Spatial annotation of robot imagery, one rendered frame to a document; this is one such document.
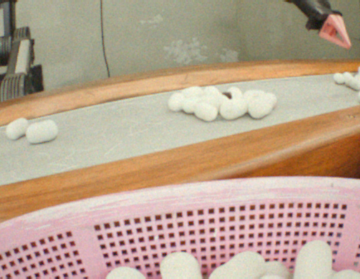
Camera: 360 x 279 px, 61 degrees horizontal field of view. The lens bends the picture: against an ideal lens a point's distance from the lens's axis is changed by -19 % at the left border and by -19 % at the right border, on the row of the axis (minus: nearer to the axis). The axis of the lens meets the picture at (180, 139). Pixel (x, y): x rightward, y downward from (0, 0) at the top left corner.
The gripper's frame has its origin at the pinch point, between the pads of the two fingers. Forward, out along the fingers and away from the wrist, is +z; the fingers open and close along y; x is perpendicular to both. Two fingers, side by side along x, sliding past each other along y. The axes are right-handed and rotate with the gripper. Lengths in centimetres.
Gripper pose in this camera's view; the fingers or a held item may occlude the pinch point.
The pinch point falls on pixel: (347, 44)
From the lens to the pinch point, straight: 77.0
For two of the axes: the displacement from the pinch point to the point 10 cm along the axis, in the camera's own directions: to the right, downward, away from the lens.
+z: 3.8, 7.9, -4.9
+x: -2.2, 5.9, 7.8
